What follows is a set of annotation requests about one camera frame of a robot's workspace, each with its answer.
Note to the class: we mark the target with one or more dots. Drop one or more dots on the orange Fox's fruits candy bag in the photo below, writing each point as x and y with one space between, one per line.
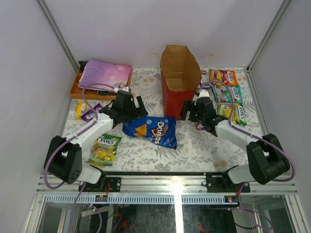
225 76

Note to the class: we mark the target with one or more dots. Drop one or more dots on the green blue snack packet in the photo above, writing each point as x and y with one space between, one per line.
104 150

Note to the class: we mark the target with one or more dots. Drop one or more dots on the blue Doritos chips bag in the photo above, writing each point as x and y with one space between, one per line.
158 130

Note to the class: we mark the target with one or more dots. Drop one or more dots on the left aluminium frame post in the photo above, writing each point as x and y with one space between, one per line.
56 31

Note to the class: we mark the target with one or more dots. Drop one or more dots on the right aluminium frame post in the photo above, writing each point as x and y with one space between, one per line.
281 11

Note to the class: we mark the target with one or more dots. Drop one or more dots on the yellow snack packet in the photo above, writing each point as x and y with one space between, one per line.
80 110

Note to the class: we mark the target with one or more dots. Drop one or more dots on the red brown paper bag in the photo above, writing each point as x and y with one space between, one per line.
180 77

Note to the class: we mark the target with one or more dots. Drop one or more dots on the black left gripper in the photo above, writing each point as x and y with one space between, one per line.
135 109

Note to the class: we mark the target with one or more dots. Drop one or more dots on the wooden tray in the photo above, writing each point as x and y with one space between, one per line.
76 92

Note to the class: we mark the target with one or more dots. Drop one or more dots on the aluminium front rail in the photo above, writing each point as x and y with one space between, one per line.
191 184

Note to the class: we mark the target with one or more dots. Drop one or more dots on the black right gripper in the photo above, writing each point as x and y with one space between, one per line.
189 106

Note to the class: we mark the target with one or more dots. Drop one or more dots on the purple Fox's berries candy bag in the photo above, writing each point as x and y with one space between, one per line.
89 115

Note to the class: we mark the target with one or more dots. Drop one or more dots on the pink purple folded cloth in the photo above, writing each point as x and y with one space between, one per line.
99 75

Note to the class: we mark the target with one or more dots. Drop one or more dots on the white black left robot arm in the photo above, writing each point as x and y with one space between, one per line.
64 156

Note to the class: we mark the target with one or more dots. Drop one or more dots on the aluminium frame post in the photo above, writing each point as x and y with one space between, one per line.
281 11
56 31

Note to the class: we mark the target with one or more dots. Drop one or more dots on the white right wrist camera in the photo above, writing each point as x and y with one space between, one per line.
202 93

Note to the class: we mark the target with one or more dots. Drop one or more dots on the teal Fox's mint candy bag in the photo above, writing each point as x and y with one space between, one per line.
222 94

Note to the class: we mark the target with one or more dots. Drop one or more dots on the green yellow candy bag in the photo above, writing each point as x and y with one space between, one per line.
238 116

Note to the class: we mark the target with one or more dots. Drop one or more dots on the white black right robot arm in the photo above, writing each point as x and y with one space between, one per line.
266 160

